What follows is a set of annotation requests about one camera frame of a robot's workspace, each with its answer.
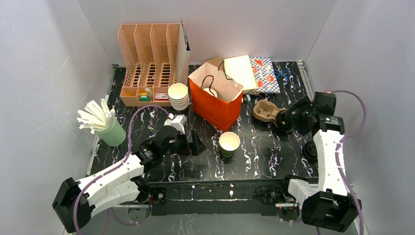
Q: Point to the white wrapped straws bundle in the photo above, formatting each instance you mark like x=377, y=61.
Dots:
x=96, y=117

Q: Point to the black plastic cup lid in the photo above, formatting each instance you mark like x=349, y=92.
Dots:
x=281, y=124

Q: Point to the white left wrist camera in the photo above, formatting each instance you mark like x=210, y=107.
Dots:
x=178, y=122

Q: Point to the orange paper bag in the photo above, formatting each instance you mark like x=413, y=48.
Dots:
x=222, y=111

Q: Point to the white lid stack upper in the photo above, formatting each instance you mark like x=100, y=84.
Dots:
x=168, y=122

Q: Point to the stack of white paper cups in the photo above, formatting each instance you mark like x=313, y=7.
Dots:
x=178, y=96

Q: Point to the brown pulp cup carrier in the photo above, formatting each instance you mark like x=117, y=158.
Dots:
x=266, y=111

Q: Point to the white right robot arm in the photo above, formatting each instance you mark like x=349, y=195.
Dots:
x=331, y=205

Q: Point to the red white staple box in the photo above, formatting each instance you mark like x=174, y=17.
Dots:
x=161, y=96

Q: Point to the white plastic cup lid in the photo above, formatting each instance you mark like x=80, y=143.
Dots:
x=211, y=91

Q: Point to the pink desk organizer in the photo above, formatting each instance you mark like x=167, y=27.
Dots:
x=156, y=55

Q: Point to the translucent white bottle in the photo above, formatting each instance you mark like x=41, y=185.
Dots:
x=149, y=91

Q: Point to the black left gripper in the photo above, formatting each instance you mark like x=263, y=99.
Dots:
x=187, y=144

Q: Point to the green stamp box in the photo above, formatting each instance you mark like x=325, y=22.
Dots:
x=144, y=98

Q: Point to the cream paper bag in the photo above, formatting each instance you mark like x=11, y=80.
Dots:
x=239, y=68

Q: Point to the blue checkered paper bag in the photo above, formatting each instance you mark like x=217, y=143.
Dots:
x=265, y=78

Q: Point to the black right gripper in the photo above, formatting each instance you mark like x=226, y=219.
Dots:
x=283, y=119

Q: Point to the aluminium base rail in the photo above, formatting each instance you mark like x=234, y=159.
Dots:
x=206, y=192

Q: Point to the blue rubber bands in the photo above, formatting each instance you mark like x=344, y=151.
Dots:
x=283, y=73

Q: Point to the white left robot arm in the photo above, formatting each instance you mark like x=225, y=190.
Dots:
x=77, y=201

